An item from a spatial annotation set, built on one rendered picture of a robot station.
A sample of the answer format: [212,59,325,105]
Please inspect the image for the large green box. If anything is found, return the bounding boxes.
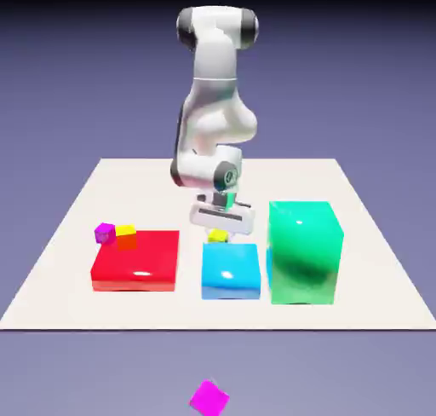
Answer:
[266,200,345,305]

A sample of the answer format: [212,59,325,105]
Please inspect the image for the large red box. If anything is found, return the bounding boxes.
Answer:
[89,229,181,292]

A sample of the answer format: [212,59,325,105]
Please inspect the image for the large blue box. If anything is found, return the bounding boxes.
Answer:
[201,242,262,301]

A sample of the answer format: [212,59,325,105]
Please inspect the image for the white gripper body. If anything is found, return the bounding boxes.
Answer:
[189,201,256,236]

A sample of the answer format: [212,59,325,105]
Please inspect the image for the small magenta cube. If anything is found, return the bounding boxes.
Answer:
[188,378,231,416]
[94,222,117,246]

